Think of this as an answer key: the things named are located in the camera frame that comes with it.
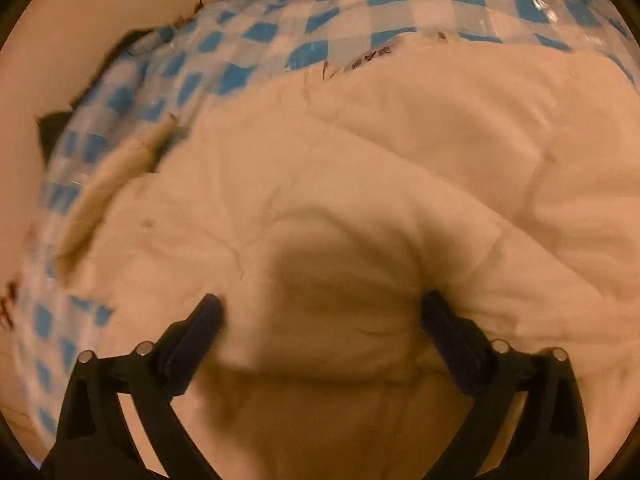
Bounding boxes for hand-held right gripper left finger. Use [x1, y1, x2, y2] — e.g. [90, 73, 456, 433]
[42, 293, 224, 480]

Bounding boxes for white quilted duvet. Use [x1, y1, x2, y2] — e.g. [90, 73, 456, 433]
[55, 40, 640, 480]

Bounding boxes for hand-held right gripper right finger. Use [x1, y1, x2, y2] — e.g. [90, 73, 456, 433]
[421, 290, 594, 480]

